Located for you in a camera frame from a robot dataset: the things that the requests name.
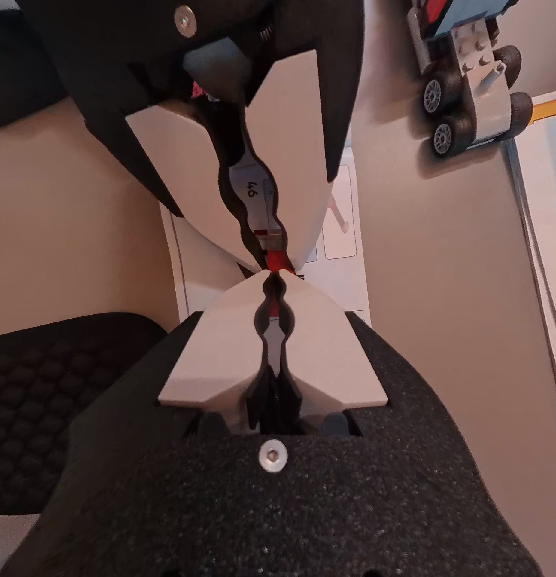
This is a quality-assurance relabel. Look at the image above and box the black quilted wrist pad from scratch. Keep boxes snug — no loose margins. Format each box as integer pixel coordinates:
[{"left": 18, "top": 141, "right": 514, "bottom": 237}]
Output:
[
  {"left": 0, "top": 312, "right": 168, "bottom": 517},
  {"left": 0, "top": 14, "right": 87, "bottom": 132}
]

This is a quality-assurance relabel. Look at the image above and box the black red lego truck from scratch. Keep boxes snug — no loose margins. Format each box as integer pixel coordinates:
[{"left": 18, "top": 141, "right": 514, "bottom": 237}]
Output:
[{"left": 406, "top": 0, "right": 534, "bottom": 158}]

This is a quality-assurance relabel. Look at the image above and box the yellow mark instruction booklet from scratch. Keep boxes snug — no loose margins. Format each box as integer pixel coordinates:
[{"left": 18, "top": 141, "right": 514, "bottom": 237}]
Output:
[{"left": 505, "top": 95, "right": 556, "bottom": 433}]

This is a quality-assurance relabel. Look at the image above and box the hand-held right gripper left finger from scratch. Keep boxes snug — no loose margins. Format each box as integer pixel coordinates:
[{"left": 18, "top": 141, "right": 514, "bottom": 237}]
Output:
[{"left": 157, "top": 270, "right": 278, "bottom": 434}]

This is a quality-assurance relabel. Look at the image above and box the open lego instruction booklet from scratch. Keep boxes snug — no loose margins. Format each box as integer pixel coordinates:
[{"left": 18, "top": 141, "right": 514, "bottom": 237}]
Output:
[{"left": 160, "top": 146, "right": 372, "bottom": 375}]

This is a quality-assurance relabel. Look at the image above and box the grey red lego assembly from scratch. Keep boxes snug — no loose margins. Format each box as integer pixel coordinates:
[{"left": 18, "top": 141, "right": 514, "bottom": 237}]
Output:
[{"left": 254, "top": 229, "right": 305, "bottom": 317}]

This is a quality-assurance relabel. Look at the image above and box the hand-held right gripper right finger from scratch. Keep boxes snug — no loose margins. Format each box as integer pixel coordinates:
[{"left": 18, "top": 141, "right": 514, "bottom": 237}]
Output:
[{"left": 277, "top": 270, "right": 390, "bottom": 434}]

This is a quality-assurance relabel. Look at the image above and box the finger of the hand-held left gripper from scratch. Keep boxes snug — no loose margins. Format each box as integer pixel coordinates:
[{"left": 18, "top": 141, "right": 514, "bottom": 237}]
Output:
[
  {"left": 243, "top": 49, "right": 337, "bottom": 275},
  {"left": 124, "top": 101, "right": 272, "bottom": 275}
]

